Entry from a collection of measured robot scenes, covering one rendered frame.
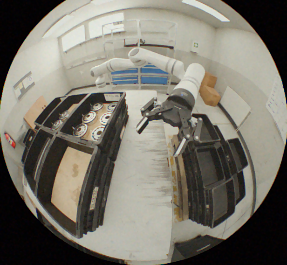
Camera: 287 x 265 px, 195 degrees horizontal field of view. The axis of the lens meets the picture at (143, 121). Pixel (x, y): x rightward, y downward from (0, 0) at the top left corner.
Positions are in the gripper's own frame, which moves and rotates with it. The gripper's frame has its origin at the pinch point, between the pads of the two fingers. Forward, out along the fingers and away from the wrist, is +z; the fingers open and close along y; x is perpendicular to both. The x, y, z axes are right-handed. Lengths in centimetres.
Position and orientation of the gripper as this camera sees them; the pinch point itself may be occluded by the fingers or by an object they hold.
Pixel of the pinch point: (156, 141)
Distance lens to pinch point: 17.5
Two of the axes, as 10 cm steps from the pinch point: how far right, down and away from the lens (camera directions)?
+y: 8.0, 4.5, -4.0
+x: 1.3, 5.1, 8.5
